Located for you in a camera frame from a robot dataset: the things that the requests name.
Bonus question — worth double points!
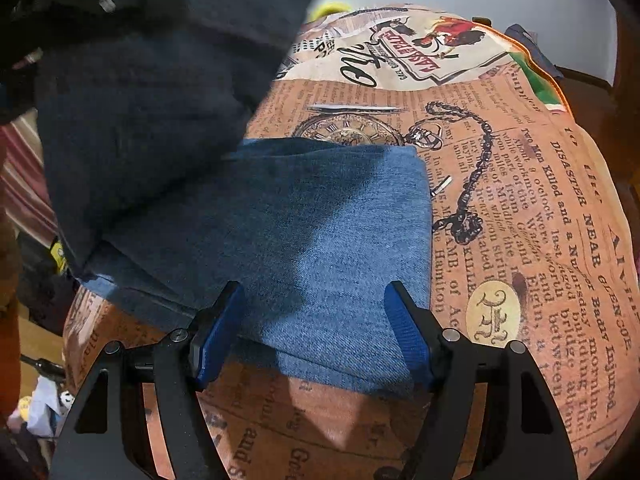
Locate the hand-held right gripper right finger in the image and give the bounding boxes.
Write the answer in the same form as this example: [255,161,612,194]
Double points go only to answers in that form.
[382,280,580,480]

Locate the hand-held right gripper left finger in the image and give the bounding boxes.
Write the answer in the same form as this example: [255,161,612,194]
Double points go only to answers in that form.
[49,280,247,480]

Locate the blue denim pants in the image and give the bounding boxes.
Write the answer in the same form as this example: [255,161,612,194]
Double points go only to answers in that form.
[34,0,434,402]

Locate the striped curtain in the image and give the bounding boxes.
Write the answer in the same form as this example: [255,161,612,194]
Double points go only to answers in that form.
[0,119,59,247]

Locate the printed newspaper pattern blanket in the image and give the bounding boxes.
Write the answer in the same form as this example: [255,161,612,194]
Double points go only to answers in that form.
[62,4,640,480]

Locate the dark blue garment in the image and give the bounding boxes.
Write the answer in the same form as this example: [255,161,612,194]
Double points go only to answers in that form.
[504,22,564,80]

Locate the yellow foam tube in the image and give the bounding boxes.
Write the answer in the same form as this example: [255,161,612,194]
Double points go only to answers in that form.
[311,2,352,20]

